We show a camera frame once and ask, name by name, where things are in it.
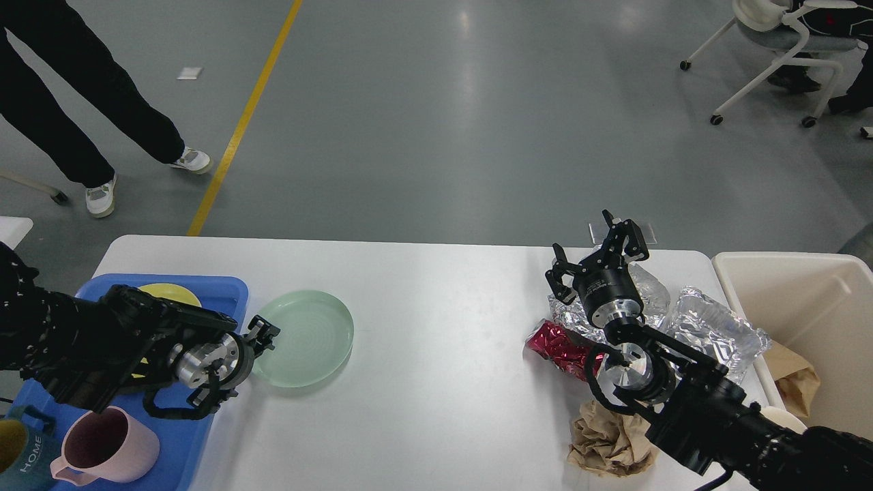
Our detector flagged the crumpled aluminium foil sheet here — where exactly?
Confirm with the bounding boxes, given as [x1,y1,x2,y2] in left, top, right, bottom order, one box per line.
[548,263,671,343]

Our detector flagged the white chair left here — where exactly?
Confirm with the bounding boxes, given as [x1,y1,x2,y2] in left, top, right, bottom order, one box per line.
[1,170,69,205]

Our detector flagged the white chair right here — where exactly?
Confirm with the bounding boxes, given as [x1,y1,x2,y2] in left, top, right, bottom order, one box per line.
[679,1,871,128]

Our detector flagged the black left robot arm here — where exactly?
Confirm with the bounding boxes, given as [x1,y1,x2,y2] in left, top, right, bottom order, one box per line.
[1,243,280,420]

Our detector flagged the white chair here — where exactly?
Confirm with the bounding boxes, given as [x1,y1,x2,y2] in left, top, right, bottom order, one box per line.
[1,170,69,205]
[679,1,871,128]

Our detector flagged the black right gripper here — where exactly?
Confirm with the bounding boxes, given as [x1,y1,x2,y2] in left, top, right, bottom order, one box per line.
[546,209,651,329]

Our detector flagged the light green plate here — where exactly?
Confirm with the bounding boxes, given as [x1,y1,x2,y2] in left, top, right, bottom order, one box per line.
[253,290,355,389]

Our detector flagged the pink mug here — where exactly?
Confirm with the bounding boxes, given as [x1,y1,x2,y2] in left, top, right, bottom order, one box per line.
[50,405,161,487]

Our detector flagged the seated person in black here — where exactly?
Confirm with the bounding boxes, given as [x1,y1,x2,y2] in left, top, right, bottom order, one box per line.
[767,0,873,115]

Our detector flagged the person in blue jeans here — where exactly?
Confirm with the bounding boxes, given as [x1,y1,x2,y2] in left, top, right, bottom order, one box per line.
[838,222,873,269]

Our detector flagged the blue HOME mug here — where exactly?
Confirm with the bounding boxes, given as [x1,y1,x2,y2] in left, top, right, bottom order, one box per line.
[1,405,62,490]

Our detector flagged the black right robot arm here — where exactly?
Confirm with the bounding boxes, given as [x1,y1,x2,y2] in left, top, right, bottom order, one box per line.
[545,209,872,490]

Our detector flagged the brown paper in bin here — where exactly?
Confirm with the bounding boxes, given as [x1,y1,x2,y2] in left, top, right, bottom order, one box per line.
[764,341,821,420]

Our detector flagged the crumpled brown paper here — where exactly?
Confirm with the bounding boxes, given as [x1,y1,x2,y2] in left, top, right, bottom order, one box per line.
[565,400,659,477]

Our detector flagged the aluminium foil tray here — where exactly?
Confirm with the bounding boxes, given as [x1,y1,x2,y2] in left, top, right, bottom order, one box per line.
[659,286,772,385]

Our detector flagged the person in grey sweater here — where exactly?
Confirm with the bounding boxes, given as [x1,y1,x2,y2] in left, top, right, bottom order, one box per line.
[0,0,213,219]

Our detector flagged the small white side table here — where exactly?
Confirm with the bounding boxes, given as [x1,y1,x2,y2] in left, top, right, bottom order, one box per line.
[0,215,33,250]

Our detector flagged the white paper cup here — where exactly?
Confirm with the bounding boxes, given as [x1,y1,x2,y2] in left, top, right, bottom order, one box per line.
[760,405,808,434]

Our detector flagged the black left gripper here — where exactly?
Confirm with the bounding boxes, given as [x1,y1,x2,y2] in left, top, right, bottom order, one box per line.
[174,315,281,389]

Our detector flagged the yellow plate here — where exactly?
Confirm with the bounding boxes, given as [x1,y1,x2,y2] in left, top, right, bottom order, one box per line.
[138,282,202,307]

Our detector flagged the crushed red can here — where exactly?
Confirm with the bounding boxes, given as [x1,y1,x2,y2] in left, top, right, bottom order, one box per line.
[524,319,603,382]

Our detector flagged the beige waste bin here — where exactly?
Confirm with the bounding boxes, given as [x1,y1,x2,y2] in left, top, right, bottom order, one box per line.
[712,252,872,438]

